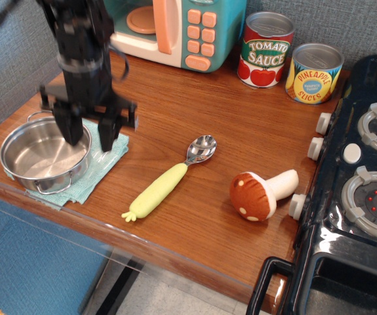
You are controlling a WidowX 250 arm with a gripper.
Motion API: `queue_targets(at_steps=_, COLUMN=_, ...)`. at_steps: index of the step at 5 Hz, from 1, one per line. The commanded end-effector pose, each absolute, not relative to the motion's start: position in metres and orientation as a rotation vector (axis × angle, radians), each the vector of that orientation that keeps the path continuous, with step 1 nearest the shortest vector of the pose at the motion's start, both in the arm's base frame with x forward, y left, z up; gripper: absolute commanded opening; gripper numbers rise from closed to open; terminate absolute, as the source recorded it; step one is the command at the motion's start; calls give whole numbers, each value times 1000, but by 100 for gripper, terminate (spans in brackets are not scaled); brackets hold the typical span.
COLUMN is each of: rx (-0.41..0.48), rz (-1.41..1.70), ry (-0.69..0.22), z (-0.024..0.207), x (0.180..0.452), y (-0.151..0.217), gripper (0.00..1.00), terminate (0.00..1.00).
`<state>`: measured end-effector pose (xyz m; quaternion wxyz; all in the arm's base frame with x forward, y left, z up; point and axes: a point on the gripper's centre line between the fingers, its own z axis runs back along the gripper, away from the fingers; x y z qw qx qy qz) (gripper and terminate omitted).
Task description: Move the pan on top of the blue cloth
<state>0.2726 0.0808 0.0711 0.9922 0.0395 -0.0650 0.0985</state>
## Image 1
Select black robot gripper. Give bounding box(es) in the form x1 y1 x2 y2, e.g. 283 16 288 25
39 58 138 152

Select small stainless steel pan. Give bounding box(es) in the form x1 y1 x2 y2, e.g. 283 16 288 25
0 111 92 196

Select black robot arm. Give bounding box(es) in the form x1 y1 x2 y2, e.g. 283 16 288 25
38 1 137 152

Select light blue folded cloth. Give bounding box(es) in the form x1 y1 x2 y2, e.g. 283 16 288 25
4 119 129 209

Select orange microwave turntable plate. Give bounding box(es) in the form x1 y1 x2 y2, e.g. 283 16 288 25
126 6 155 35

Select toy microwave teal and cream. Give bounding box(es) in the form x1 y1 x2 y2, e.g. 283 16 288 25
104 0 247 73

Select plush brown mushroom toy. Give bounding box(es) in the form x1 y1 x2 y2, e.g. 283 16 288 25
229 169 299 222

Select tomato sauce can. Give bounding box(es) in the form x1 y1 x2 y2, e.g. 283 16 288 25
237 11 295 88

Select pineapple slices can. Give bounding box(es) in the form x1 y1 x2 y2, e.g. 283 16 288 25
285 43 344 104

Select black toy stove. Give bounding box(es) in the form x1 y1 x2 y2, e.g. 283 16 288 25
247 54 377 314

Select spoon with yellow handle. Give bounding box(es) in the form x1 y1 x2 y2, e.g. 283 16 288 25
121 135 217 222

